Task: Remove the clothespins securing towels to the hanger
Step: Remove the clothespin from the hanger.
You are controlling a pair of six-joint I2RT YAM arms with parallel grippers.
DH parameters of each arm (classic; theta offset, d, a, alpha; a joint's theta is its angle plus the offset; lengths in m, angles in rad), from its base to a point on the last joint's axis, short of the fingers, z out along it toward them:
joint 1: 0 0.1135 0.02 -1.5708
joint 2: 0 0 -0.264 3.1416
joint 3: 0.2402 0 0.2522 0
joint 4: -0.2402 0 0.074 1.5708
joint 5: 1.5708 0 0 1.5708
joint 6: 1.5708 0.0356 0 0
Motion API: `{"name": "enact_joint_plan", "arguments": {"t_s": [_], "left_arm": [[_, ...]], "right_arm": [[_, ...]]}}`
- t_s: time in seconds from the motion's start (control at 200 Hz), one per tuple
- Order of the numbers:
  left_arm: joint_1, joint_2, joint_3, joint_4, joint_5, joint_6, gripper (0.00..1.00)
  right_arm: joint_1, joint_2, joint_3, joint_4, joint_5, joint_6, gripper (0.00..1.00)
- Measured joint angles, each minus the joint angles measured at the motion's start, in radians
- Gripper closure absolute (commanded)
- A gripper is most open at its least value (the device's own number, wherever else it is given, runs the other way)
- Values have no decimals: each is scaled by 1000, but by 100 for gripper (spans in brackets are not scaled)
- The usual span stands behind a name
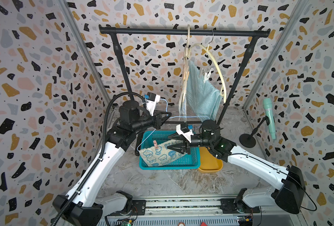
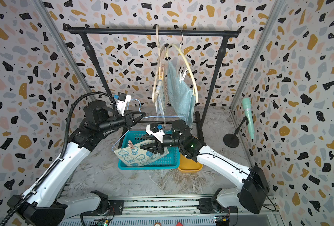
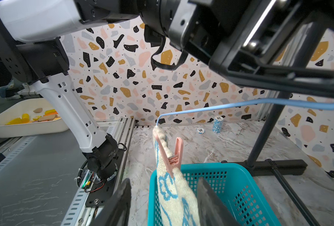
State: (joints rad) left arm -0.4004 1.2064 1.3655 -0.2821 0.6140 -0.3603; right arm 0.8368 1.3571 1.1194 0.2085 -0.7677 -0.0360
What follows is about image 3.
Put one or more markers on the blue wire hanger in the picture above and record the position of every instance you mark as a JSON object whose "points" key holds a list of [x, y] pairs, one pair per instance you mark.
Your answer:
{"points": [[276, 101]]}

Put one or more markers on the white tray with toys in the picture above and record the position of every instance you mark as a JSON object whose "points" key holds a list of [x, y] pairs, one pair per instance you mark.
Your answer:
{"points": [[30, 117]]}

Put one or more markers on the white poker chip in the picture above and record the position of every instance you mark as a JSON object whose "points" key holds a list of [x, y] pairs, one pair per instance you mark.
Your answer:
{"points": [[200, 130]]}

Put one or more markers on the cream towel blue cartoon print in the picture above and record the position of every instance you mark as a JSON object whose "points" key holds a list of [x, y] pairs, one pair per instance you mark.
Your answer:
{"points": [[177, 202]]}

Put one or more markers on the aluminium rail base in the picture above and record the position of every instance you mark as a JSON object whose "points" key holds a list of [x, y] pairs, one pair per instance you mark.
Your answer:
{"points": [[43, 182]]}

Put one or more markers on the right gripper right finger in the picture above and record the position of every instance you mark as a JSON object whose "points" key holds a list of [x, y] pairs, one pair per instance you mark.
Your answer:
{"points": [[212, 211]]}

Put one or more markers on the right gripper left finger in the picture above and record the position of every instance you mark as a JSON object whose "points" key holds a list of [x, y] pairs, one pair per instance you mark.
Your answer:
{"points": [[116, 210]]}

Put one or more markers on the blue poker chip stack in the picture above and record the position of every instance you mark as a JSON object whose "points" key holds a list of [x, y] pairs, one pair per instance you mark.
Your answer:
{"points": [[217, 124]]}

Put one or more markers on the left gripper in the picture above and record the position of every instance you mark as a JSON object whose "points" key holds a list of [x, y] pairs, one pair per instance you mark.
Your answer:
{"points": [[239, 39]]}

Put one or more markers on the teal plastic basket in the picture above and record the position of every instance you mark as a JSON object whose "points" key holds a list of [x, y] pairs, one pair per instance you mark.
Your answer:
{"points": [[236, 189]]}

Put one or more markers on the pink clothespin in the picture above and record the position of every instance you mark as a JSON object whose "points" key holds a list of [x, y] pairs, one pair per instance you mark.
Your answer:
{"points": [[175, 160]]}

